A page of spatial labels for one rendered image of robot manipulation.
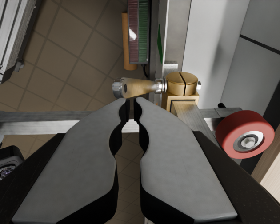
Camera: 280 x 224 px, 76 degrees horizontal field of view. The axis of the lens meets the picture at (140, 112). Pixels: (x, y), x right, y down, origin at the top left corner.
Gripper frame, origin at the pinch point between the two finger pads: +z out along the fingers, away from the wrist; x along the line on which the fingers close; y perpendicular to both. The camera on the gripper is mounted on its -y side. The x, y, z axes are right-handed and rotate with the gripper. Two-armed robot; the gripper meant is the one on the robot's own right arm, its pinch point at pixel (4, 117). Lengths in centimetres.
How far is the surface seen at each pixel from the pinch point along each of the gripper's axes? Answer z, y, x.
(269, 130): -8.0, -44.5, -2.3
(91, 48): 83, 1, 10
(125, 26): 75, -20, -3
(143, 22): 12.5, -26.6, -14.1
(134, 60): 12.5, -24.6, -6.4
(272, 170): -7, -50, 8
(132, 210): 83, -19, 199
